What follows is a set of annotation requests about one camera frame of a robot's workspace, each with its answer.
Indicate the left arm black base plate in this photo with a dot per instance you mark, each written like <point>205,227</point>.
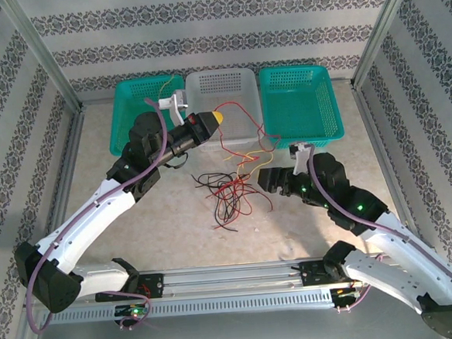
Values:
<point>154,285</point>

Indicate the aluminium side rail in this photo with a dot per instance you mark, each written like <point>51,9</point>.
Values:
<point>72,157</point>
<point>378,135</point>

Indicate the white plastic basket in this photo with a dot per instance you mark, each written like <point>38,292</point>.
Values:
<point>228,88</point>

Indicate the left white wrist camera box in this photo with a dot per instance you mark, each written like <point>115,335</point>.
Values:
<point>175,103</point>

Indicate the aluminium upright post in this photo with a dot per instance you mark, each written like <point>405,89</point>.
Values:
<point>380,30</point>
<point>46,54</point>

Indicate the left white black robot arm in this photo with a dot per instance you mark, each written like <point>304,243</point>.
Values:
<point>97,209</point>

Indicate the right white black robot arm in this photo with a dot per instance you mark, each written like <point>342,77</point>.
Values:
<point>392,278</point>

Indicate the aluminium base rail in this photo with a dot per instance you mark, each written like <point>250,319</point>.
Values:
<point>226,278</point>

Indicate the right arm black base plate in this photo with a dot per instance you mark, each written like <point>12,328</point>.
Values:
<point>311,274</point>

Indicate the teal plastic basket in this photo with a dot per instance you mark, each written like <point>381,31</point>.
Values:
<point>129,118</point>
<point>299,106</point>

